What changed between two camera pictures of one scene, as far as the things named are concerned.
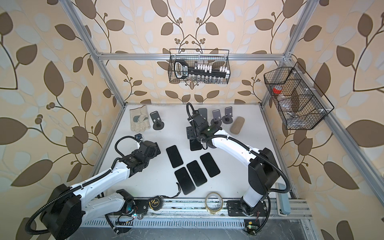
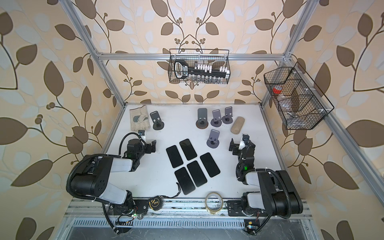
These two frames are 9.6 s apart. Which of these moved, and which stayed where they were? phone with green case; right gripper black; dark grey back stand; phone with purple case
Moved: right gripper black
Stayed: phone with green case; phone with purple case; dark grey back stand
